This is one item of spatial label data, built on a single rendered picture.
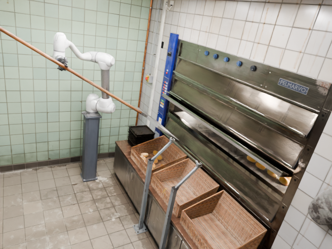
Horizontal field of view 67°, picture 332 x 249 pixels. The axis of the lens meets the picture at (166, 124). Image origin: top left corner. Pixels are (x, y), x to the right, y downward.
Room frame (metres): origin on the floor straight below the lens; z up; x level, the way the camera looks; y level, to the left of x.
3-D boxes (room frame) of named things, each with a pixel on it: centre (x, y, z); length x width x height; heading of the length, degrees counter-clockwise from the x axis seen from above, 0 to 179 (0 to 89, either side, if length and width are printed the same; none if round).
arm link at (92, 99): (3.06, 0.98, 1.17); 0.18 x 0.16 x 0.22; 74
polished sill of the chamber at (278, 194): (2.43, -0.53, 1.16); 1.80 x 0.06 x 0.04; 33
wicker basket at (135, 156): (2.76, 0.04, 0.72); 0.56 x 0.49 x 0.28; 35
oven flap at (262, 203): (2.42, -0.51, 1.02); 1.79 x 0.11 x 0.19; 33
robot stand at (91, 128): (3.06, 0.99, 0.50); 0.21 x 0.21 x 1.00; 34
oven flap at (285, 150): (2.42, -0.51, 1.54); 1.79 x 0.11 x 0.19; 33
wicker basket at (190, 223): (1.75, -0.63, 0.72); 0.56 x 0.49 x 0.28; 33
